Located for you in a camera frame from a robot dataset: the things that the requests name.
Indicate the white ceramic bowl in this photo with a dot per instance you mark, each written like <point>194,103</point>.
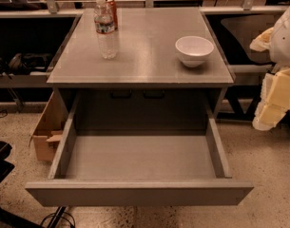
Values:
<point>193,51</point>

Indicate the red soda can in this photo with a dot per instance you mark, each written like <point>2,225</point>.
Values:
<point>113,7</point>

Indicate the black chair base left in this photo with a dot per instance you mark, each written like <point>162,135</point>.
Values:
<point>9,220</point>

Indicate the grey top drawer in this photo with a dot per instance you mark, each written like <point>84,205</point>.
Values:
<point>143,148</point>

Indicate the grey drawer cabinet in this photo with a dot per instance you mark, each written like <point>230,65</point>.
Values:
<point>147,56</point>

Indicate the brown cardboard box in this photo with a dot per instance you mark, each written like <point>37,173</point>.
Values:
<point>49,129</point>

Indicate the dark headset on shelf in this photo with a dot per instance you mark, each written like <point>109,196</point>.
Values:
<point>25,63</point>

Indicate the grey metal shelf rail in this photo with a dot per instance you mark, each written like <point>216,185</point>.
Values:
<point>144,7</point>

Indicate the clear plastic water bottle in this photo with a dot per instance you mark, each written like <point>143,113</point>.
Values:
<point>105,29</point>

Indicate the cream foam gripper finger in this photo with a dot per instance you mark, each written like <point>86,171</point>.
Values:
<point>262,42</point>
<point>275,100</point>

